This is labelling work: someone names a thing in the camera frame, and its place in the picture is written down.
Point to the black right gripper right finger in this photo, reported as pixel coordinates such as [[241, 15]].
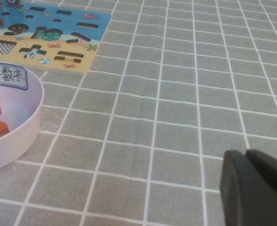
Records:
[[270, 170]]

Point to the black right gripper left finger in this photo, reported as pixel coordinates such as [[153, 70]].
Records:
[[246, 197]]

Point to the pink plastic bowl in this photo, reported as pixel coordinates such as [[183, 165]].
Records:
[[23, 150]]

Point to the sea-themed wooden puzzle board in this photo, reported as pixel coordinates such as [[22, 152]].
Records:
[[65, 26]]

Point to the orange number piece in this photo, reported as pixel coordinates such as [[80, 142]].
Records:
[[0, 129]]

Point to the grey white-checked tablecloth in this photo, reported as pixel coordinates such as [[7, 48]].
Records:
[[176, 106]]

